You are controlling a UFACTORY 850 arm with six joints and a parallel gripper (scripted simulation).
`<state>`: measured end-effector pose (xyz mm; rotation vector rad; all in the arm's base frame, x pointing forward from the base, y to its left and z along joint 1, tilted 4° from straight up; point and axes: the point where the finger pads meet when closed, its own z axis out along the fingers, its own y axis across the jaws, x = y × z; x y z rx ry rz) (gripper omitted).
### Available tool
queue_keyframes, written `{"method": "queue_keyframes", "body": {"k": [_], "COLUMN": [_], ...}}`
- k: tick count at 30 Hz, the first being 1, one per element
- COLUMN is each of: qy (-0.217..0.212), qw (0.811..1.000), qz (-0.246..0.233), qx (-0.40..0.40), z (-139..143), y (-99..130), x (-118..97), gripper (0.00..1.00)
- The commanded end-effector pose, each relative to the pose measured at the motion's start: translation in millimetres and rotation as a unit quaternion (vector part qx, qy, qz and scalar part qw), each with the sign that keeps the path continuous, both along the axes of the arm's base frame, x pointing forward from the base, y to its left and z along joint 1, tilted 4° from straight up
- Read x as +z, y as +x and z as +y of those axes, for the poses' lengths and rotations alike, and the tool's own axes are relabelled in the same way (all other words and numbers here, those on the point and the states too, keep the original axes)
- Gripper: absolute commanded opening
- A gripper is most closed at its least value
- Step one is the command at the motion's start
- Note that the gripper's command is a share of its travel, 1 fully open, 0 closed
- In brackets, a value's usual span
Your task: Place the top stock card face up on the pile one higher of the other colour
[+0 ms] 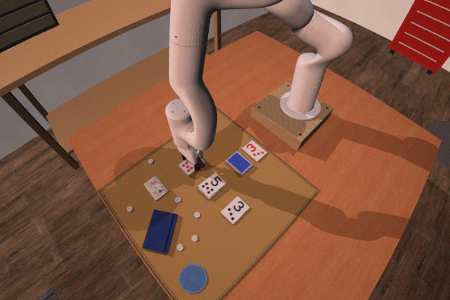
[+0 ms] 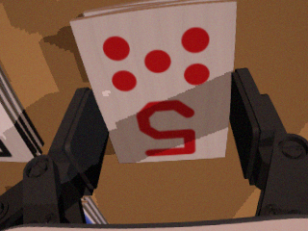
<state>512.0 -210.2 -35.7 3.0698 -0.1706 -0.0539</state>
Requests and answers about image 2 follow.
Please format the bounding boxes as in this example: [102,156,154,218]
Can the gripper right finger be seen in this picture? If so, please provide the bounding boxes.
[229,67,308,217]

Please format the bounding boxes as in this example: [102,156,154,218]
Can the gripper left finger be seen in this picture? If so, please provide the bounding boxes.
[0,88,109,231]

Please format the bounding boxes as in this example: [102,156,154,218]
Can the tan card cloth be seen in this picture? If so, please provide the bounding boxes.
[0,0,308,224]

